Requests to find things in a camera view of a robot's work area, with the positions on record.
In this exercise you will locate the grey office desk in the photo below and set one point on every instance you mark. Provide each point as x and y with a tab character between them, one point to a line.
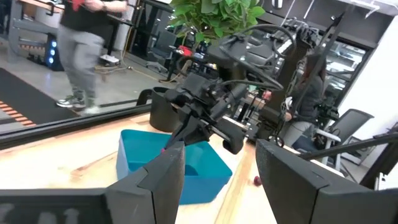
31	25

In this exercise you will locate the red box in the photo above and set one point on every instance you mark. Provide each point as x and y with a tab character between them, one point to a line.
185	50

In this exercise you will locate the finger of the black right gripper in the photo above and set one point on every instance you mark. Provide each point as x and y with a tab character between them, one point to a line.
194	133
178	135

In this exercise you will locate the computer tower with blue lights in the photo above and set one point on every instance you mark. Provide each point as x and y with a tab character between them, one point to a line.
49	62

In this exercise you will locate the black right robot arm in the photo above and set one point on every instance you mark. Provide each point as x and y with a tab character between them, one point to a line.
286	81

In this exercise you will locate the person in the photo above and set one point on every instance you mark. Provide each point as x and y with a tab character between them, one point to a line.
308	99
79	53

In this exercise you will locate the blue plastic tupperware container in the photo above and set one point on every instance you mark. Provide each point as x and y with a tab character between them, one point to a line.
199	169

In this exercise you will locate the black aluminium table frame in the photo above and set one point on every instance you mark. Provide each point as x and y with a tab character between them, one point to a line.
62	126

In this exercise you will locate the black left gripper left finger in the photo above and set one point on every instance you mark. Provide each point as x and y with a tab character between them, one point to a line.
155	193

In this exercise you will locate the grey office chair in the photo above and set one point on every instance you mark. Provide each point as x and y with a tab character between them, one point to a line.
351	123

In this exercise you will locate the dark red cherry with stem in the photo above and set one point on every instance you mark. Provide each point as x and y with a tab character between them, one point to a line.
257	180

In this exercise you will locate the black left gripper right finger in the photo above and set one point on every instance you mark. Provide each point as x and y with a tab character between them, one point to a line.
295	193

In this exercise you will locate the green plant in black pot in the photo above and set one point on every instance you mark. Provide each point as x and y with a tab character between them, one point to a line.
161	115

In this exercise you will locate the black orange-striped floor mat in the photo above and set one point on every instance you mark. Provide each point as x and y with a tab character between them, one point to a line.
28	99

